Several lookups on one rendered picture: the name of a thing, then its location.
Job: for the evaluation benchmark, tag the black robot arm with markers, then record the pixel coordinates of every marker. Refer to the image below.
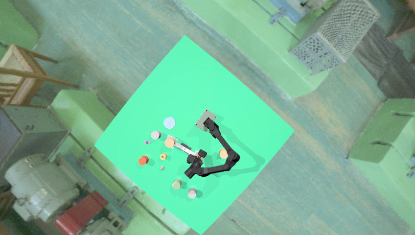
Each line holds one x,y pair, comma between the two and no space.
231,160

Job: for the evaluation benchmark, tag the pale blue round dish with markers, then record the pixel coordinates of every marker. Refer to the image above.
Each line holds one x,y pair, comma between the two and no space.
169,122

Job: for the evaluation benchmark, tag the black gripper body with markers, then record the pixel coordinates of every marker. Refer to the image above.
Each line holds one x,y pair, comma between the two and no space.
201,153

